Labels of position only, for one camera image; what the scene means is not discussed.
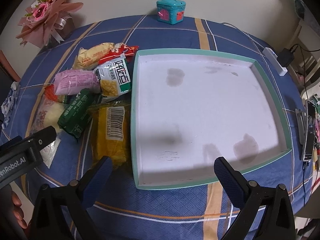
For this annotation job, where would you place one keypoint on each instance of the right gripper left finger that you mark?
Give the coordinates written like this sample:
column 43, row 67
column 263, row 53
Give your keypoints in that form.
column 48, row 220

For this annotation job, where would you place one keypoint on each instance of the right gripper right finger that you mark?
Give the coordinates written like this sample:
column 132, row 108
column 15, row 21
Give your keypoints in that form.
column 277, row 221

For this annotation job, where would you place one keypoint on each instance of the clear bag with pastry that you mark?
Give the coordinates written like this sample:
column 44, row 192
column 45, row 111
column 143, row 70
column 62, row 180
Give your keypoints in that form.
column 48, row 114

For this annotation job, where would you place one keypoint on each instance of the dark green snack packet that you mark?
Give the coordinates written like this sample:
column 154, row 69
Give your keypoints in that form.
column 75, row 118

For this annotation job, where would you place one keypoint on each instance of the orange red wafer packet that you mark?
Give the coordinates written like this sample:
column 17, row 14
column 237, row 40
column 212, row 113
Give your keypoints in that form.
column 50, row 95

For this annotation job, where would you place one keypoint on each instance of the pink snack packet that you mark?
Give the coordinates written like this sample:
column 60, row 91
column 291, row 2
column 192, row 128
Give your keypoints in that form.
column 71, row 82

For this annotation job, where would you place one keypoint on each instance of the yellow snack bag with barcode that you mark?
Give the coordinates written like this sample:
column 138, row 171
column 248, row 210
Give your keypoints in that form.
column 111, row 132

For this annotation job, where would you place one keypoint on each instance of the yellow orange bread packet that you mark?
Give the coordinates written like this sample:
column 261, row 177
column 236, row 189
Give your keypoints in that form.
column 87, row 59

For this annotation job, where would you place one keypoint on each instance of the white green corn snack bag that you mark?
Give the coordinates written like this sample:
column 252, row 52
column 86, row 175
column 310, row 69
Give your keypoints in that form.
column 114, row 78

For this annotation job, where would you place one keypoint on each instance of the red white candy packet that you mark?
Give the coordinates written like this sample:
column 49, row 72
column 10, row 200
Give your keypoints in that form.
column 118, row 50

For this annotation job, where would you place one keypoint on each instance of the person's left hand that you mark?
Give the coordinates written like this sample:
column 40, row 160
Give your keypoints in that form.
column 17, row 211

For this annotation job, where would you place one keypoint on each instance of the crumpled blue white wrapper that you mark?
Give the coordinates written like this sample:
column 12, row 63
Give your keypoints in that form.
column 7, row 106

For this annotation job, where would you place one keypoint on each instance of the colourful toy clutter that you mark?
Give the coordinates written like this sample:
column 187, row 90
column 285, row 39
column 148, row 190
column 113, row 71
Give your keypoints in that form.
column 315, row 154

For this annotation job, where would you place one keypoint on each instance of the blue plaid tablecloth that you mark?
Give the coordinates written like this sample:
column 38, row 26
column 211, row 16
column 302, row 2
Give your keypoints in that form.
column 198, row 212

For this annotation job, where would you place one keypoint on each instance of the smartphone on stand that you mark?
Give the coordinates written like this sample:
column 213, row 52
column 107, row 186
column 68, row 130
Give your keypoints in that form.
column 306, row 121

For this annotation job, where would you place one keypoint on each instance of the pink paper flower bouquet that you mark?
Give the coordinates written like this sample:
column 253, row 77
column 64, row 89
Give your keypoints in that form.
column 41, row 18

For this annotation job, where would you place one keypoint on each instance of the teal rimmed white tray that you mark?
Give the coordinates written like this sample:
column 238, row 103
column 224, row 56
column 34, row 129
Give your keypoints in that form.
column 191, row 106

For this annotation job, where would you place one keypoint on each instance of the white plastic shelf rack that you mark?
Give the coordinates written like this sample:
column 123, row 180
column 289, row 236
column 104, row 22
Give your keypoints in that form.
column 307, row 35

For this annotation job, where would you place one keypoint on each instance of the black power adapter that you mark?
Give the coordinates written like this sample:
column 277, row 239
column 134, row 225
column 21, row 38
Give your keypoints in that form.
column 285, row 57

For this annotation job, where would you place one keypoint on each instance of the teal toy house box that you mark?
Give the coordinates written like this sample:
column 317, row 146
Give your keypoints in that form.
column 170, row 11

